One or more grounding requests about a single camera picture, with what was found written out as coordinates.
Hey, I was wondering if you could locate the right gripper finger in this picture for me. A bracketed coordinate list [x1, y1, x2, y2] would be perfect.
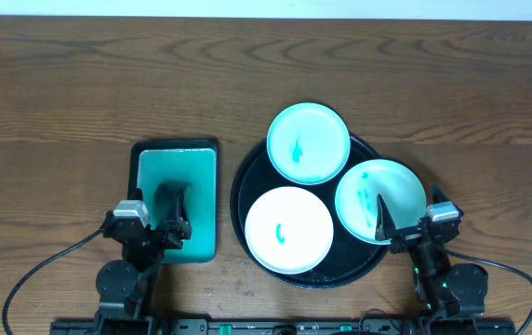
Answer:
[431, 183, 450, 205]
[375, 194, 395, 241]

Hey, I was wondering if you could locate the black rectangular tray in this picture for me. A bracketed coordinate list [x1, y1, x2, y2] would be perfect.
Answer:
[127, 140, 218, 263]

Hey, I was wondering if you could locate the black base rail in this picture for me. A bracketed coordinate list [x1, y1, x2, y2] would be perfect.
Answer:
[49, 315, 516, 335]

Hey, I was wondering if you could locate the white plate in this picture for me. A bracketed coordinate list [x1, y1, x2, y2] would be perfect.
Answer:
[245, 186, 334, 275]

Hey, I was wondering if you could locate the round black tray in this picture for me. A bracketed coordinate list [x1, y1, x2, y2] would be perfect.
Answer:
[230, 135, 388, 289]

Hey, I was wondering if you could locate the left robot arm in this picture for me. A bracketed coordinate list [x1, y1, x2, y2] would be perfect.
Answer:
[93, 183, 193, 334]

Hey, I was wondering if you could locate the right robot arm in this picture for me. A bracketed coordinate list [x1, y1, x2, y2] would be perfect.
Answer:
[375, 186, 488, 334]

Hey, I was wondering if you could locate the mint plate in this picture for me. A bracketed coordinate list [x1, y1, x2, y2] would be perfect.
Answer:
[335, 159, 427, 245]
[266, 102, 351, 185]

